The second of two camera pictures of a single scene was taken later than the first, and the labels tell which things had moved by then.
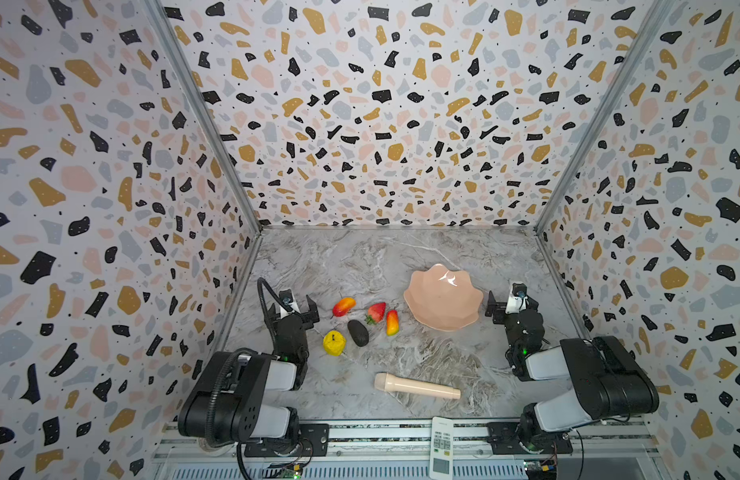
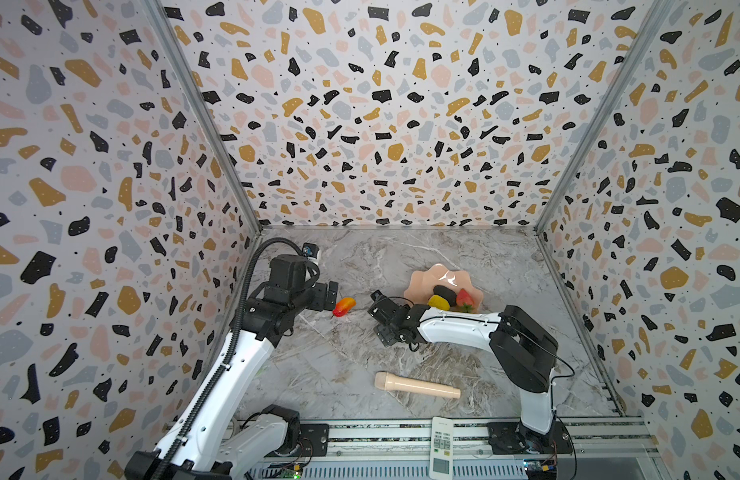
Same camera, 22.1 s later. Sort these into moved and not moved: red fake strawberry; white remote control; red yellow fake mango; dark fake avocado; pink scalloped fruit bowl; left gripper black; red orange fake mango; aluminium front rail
Moved: red yellow fake mango; dark fake avocado; left gripper black; red fake strawberry
Not moved: white remote control; pink scalloped fruit bowl; aluminium front rail; red orange fake mango
